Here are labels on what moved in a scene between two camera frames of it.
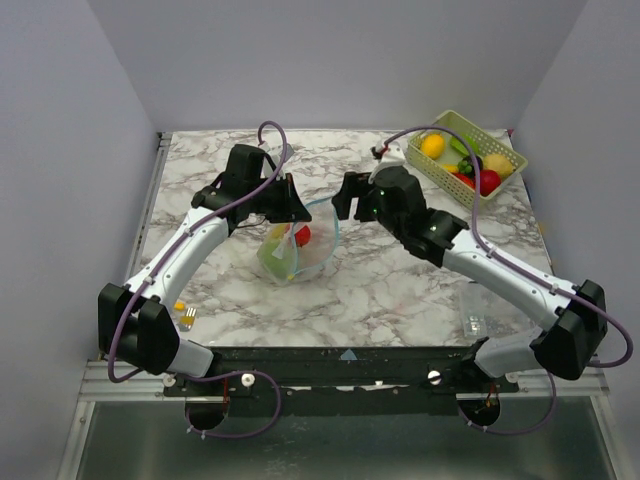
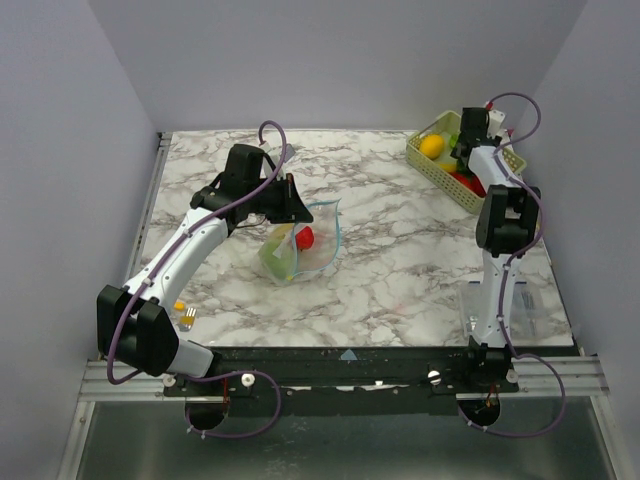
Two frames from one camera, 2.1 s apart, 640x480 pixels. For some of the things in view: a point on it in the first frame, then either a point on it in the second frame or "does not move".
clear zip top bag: (289, 252) does not move
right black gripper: (360, 196) → (460, 151)
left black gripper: (293, 209) does not move
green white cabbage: (277, 256) does not move
